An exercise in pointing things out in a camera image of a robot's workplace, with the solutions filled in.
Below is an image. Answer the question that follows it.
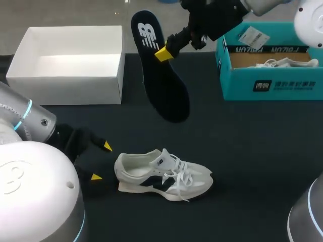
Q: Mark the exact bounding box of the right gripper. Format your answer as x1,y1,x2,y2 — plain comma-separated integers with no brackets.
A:
154,0,250,63

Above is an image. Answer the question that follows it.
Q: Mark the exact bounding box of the beige shoe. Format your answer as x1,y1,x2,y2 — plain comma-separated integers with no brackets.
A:
255,57,319,69

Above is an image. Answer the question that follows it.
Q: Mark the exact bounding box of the black shoe insole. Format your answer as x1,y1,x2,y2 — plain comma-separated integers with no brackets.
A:
130,10,191,124

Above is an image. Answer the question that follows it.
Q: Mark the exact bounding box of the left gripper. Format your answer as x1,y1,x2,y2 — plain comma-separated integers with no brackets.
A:
47,123,114,198

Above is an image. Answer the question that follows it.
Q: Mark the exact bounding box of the white sneaker with dark logo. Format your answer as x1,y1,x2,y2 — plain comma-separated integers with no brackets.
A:
114,148,214,203

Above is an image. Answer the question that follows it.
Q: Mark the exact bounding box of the teal box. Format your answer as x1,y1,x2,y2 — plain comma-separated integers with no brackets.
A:
215,21,323,102

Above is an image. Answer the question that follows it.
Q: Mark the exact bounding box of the white shoebox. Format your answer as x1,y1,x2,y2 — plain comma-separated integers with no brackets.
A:
5,25,126,106

